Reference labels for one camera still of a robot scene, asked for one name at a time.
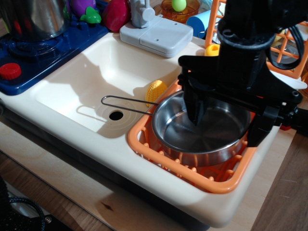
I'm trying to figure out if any magenta toy fruit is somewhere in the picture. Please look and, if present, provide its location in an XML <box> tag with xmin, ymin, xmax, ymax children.
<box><xmin>102</xmin><ymin>0</ymin><xmax>131</xmax><ymax>32</ymax></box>

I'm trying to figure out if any light blue toy cup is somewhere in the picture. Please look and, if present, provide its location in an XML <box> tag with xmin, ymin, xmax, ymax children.
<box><xmin>186</xmin><ymin>11</ymin><xmax>211</xmax><ymax>39</ymax></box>

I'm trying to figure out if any blue toy stove top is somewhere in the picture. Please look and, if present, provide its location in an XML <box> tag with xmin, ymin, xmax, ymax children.
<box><xmin>0</xmin><ymin>19</ymin><xmax>108</xmax><ymax>96</ymax></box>

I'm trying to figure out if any red stove knob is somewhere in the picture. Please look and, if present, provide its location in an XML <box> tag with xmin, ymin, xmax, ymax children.
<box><xmin>0</xmin><ymin>63</ymin><xmax>22</xmax><ymax>80</ymax></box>

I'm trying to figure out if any yellow toy corn cob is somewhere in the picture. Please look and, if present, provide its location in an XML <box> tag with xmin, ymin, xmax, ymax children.
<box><xmin>145</xmin><ymin>79</ymin><xmax>167</xmax><ymax>107</ymax></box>

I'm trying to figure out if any cream toy sink unit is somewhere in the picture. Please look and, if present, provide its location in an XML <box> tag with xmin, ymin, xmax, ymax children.
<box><xmin>0</xmin><ymin>33</ymin><xmax>278</xmax><ymax>228</ymax></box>

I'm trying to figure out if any orange plastic drying rack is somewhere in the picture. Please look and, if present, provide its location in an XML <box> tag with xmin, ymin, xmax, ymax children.
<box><xmin>127</xmin><ymin>79</ymin><xmax>258</xmax><ymax>194</ymax></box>

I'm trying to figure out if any purple toy eggplant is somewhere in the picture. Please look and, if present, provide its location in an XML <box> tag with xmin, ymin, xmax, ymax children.
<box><xmin>70</xmin><ymin>0</ymin><xmax>102</xmax><ymax>24</ymax></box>

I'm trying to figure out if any steel pan with wire handle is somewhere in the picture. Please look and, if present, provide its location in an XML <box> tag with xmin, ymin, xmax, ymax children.
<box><xmin>101</xmin><ymin>90</ymin><xmax>252</xmax><ymax>167</ymax></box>

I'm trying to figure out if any black red clamp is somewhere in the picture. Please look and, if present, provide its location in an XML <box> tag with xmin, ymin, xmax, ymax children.
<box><xmin>282</xmin><ymin>107</ymin><xmax>308</xmax><ymax>136</ymax></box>

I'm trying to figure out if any orange grid basket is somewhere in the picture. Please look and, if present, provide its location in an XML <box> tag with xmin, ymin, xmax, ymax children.
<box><xmin>205</xmin><ymin>0</ymin><xmax>308</xmax><ymax>80</ymax></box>

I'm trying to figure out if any grey toy faucet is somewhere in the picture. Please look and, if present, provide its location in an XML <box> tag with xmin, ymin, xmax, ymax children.
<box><xmin>120</xmin><ymin>0</ymin><xmax>193</xmax><ymax>58</ymax></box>

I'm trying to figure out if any braided black cable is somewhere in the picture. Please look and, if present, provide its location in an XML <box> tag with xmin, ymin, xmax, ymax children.
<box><xmin>0</xmin><ymin>178</ymin><xmax>46</xmax><ymax>231</ymax></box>

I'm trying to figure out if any toy knife yellow handle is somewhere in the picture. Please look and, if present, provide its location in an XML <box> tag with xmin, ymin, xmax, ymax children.
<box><xmin>204</xmin><ymin>44</ymin><xmax>308</xmax><ymax>90</ymax></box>

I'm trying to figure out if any orange transparent toy bowl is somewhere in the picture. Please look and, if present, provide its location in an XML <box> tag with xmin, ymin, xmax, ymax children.
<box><xmin>154</xmin><ymin>0</ymin><xmax>200</xmax><ymax>24</ymax></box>

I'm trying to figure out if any large steel pot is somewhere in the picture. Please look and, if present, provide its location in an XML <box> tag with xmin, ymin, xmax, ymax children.
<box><xmin>0</xmin><ymin>0</ymin><xmax>70</xmax><ymax>42</ymax></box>

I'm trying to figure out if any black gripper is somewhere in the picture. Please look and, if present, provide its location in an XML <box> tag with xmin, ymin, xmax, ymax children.
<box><xmin>179</xmin><ymin>23</ymin><xmax>303</xmax><ymax>147</ymax></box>

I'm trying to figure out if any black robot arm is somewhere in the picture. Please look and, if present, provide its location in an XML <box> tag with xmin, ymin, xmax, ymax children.
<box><xmin>179</xmin><ymin>0</ymin><xmax>308</xmax><ymax>147</ymax></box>

